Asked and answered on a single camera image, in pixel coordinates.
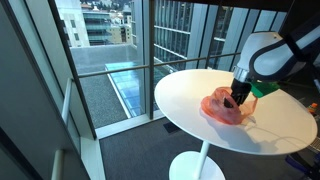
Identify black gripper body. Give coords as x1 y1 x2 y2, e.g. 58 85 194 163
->
231 79 251 104

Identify pink plastic bag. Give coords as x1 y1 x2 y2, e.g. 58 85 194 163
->
201 87 258 125

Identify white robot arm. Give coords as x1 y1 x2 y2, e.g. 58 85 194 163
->
224 12 320 108

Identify round white table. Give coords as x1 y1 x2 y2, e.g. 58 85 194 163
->
154 69 318 180

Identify orange green small object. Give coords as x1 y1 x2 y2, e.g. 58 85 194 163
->
307 103 318 116

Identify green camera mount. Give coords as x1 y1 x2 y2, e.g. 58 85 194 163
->
251 82 280 98

